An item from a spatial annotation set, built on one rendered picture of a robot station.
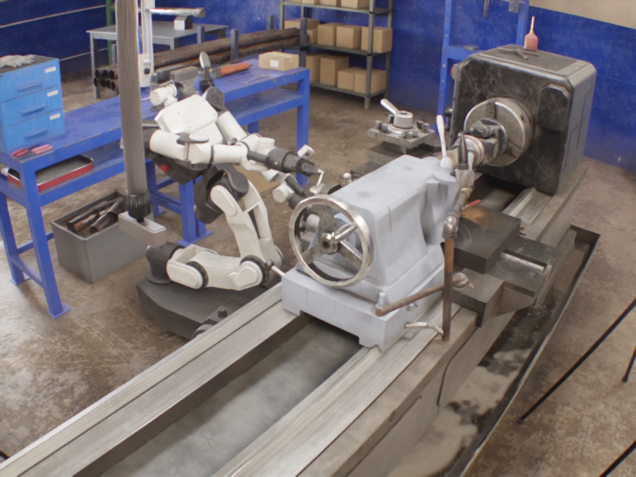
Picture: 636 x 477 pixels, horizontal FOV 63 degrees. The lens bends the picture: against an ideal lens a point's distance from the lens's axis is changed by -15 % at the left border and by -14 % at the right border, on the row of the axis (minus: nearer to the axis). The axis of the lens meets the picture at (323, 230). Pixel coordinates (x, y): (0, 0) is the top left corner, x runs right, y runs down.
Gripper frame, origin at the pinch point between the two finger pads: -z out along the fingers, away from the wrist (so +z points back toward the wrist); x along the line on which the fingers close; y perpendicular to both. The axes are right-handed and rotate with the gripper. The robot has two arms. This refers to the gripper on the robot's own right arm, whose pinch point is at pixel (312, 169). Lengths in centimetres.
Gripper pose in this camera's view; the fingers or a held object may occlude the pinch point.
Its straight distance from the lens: 215.9
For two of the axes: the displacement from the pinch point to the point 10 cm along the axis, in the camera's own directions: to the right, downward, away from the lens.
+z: -8.1, -3.0, 5.1
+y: -3.3, 9.4, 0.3
